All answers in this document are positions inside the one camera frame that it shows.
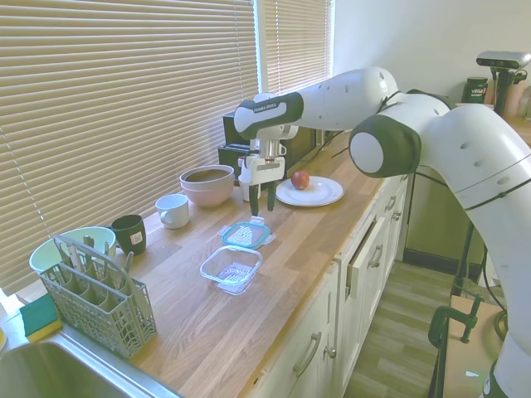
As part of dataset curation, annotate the grey bowl brown inside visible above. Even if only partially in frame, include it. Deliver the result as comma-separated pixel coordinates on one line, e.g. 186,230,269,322
179,164,236,192

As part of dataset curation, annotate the white plate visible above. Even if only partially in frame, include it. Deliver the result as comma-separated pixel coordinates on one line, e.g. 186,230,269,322
275,175,345,207

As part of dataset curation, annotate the white lower cabinet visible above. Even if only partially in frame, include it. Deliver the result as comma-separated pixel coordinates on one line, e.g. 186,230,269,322
244,169,416,398

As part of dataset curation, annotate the stainless steel sink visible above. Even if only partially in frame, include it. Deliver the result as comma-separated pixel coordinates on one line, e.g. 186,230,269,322
0,337,183,398

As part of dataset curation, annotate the large beige window blind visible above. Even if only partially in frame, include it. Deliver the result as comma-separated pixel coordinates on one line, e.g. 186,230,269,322
0,0,261,295

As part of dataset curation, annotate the black cup with label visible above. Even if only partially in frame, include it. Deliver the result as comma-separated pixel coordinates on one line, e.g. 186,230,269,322
110,214,146,256

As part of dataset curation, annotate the pink bowl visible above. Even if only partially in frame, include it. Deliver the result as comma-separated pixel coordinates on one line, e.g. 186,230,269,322
181,182,236,208

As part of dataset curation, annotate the teal rimmed container lid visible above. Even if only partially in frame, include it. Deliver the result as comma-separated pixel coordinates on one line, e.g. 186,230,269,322
218,221,277,251

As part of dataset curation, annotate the narrow beige window blind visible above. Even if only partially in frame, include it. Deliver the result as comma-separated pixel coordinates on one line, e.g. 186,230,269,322
263,0,335,95

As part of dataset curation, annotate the light handled utensil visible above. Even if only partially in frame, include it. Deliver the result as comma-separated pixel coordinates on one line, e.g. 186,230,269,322
66,243,84,273

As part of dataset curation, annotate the stainless steel dishwasher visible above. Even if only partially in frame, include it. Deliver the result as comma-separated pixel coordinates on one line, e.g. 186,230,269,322
404,172,490,266

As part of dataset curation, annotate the black supplement tub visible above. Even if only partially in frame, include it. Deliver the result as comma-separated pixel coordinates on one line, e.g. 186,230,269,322
461,76,489,104

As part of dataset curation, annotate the green yellow sponge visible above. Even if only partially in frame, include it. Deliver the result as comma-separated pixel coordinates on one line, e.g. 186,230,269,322
19,298,63,344

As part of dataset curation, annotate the wide white mug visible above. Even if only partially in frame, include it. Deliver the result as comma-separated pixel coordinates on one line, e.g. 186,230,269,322
155,193,191,230

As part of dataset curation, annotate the mint green bowl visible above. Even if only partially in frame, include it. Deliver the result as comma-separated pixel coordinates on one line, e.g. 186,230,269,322
28,226,117,277

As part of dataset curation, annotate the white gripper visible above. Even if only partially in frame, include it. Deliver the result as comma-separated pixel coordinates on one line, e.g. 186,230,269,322
241,155,288,217

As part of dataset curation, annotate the green yellow cable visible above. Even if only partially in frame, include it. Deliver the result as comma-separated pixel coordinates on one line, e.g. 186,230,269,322
492,308,509,345

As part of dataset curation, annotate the clear glass food container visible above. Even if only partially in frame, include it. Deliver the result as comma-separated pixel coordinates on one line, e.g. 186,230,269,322
199,244,266,296

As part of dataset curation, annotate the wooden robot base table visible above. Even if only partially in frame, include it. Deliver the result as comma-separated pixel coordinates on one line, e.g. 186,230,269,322
450,294,515,398

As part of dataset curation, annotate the grey stereo camera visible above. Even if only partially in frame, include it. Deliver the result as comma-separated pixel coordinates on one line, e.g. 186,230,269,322
475,50,531,68

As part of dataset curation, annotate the grey plastic cutlery basket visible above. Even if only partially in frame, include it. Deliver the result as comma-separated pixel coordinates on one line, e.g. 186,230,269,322
39,234,158,360

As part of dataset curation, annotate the black countertop appliance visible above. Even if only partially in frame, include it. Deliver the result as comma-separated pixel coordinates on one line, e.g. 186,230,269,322
217,111,324,171

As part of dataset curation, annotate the red apple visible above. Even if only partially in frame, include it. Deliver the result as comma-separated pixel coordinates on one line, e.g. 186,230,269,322
290,170,311,191

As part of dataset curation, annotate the dark green clamp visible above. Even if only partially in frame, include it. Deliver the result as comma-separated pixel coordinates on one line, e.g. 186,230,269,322
428,294,485,353

